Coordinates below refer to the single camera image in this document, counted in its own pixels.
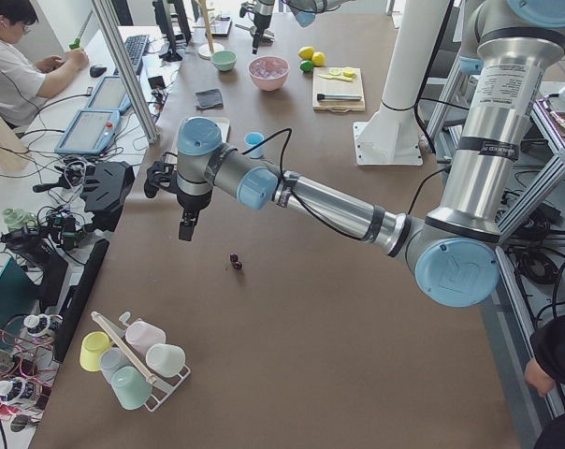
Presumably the black computer mouse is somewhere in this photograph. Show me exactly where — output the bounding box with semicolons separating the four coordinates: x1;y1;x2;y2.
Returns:
89;65;107;79

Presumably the pink plastic cup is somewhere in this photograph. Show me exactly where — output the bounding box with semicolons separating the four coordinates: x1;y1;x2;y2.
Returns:
124;320;167;356

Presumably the blue teach pendant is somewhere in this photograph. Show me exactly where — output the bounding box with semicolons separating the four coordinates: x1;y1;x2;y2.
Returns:
87;76;131;113
54;109;121;155

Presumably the wooden cutting board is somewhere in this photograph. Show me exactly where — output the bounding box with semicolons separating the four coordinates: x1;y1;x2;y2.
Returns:
312;67;366;112

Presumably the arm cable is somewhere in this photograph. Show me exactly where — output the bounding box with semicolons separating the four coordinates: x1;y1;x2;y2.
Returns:
251;127;358;242

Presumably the wooden stand with round base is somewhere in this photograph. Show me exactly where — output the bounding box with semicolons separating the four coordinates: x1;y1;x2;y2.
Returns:
192;0;225;60

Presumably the light blue cup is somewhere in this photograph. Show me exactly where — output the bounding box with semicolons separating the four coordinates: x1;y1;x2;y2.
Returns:
243;132;265;159

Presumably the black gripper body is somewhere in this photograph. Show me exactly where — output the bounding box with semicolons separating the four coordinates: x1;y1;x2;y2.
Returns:
254;12;271;36
177;191;212;224

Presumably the green empty bowl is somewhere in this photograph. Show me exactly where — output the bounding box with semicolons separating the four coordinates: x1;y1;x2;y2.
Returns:
210;50;237;72

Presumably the pink bowl of ice cubes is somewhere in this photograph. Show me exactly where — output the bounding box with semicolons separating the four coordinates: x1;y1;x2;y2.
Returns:
248;56;289;92

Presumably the wooden rack handle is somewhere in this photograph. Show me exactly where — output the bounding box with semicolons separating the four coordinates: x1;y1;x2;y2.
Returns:
91;311;157;385

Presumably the steel muddler black tip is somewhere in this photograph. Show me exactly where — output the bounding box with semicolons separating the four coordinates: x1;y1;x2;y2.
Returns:
316;93;362;102

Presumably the green plastic cup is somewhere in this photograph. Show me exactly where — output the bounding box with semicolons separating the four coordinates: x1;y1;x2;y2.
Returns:
110;366;152;410

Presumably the black monitor stand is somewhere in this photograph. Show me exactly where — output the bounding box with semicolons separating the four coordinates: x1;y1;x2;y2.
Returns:
152;0;192;62

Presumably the yellow plastic knife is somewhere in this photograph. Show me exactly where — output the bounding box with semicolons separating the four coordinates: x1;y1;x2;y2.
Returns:
317;73;354;82

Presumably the green lime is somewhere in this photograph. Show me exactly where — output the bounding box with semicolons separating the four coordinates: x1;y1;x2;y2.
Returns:
299;60;313;73

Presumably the blue teach pendant near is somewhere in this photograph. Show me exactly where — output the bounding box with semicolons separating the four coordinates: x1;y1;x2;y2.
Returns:
54;109;121;155

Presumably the black keyboard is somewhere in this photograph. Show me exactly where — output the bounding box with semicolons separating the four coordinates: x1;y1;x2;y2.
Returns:
123;35;149;75

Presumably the yellow plastic cup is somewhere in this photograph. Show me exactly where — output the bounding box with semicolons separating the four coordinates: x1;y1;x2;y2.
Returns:
80;331;111;372

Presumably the bystander hand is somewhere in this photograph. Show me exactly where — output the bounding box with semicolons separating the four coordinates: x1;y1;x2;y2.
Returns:
524;358;556;398

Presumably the grey-blue plastic cup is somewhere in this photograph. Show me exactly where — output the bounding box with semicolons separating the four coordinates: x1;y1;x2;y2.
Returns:
99;347;131;384

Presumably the black moulded case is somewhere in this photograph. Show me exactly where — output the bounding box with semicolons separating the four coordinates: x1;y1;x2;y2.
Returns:
80;162;135;232

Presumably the aluminium frame post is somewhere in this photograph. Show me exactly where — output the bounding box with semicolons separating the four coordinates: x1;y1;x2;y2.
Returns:
91;0;159;144

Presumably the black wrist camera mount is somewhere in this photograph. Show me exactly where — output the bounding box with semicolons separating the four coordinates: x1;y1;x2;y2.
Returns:
143;152;178;198

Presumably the white wire cup rack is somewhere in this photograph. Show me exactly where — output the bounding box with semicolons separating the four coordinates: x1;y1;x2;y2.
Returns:
110;312;191;413

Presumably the blue teach pendant far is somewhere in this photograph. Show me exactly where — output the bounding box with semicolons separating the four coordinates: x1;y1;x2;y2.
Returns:
87;76;131;113

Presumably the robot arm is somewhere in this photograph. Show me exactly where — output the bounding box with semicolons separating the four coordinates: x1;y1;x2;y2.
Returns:
174;1;565;307
247;0;345;55

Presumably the dark red cherry pair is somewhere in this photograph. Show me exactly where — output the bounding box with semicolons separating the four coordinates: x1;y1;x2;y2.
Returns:
229;253;243;270

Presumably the seated person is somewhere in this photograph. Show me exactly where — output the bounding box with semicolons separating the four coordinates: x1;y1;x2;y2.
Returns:
0;1;89;128

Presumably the grey folded cloth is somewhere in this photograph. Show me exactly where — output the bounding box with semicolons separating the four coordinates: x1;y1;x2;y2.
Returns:
195;89;224;110

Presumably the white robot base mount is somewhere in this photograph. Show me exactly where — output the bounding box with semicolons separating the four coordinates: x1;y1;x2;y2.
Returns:
354;0;453;166

